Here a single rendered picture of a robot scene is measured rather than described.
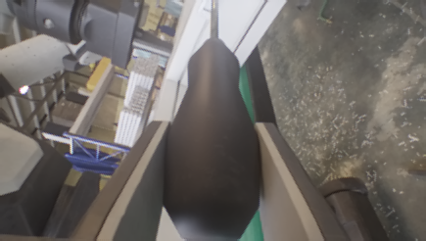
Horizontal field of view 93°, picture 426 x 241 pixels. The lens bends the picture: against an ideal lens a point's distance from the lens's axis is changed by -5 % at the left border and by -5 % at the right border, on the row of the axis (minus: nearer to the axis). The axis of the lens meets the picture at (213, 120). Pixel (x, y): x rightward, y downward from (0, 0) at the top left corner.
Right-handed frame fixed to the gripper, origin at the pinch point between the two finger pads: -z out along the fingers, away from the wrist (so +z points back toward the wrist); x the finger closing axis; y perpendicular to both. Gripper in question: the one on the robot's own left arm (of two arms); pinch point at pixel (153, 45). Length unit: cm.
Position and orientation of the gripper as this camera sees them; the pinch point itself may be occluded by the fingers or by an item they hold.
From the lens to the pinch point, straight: 37.9
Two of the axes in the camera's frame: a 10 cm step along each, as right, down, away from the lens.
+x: 4.3, -5.9, -6.8
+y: 0.1, -7.5, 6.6
